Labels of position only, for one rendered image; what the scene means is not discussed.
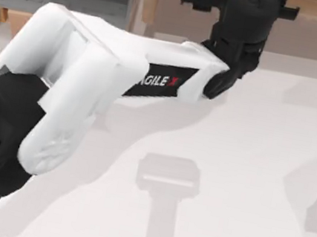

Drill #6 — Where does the pale wooden drawer front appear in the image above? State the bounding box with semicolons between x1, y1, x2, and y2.
0;6;36;39

